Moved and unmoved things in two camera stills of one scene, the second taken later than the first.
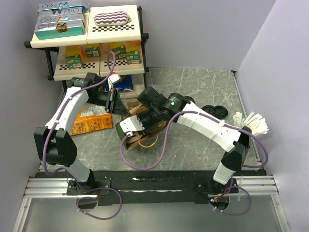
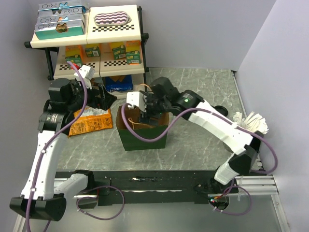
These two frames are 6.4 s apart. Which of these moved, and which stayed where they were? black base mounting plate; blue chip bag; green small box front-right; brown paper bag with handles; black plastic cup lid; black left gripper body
Moved: brown paper bag with handles; black left gripper body
Stayed: green small box front-right; black base mounting plate; blue chip bag; black plastic cup lid
